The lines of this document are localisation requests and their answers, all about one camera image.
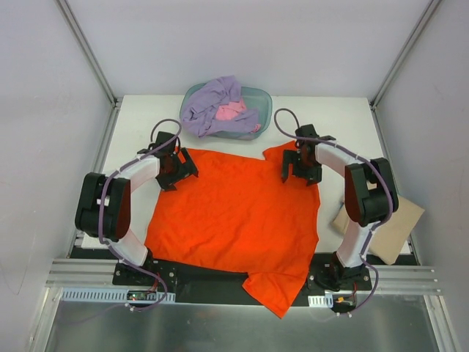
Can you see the slotted cable duct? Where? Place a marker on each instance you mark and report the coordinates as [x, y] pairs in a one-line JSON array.
[[325, 301], [100, 295]]

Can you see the front aluminium rail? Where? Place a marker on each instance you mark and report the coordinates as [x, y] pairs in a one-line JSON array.
[[386, 279]]

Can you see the right aluminium frame post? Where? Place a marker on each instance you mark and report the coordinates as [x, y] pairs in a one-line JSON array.
[[409, 44]]

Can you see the aluminium frame post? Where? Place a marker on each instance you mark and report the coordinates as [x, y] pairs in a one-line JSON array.
[[409, 44], [77, 32]]

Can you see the orange t shirt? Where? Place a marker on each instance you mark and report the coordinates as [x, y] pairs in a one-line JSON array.
[[238, 215]]

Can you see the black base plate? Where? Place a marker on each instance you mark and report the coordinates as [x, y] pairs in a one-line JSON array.
[[196, 285]]

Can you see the pink t shirt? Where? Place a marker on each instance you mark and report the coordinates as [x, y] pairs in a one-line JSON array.
[[236, 117]]

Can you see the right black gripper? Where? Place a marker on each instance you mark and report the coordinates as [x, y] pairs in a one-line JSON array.
[[302, 171]]

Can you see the left slotted cable duct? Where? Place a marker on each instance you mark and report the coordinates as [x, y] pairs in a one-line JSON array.
[[100, 295]]

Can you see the left aluminium frame post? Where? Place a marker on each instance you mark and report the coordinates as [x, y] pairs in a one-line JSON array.
[[77, 32]]

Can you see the lilac t shirt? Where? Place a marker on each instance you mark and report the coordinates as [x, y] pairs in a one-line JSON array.
[[198, 112]]

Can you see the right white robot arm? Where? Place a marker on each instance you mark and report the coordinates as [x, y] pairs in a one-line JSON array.
[[370, 195]]

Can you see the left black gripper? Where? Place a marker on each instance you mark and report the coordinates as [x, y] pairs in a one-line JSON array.
[[179, 170]]

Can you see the brown cardboard sheet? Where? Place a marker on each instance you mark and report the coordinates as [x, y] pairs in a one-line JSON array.
[[387, 240]]

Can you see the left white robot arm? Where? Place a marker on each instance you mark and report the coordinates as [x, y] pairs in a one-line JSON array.
[[104, 206]]

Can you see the right slotted cable duct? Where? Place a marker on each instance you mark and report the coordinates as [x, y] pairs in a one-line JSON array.
[[325, 301]]

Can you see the teal plastic basket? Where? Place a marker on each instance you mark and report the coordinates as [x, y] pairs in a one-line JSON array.
[[260, 100]]

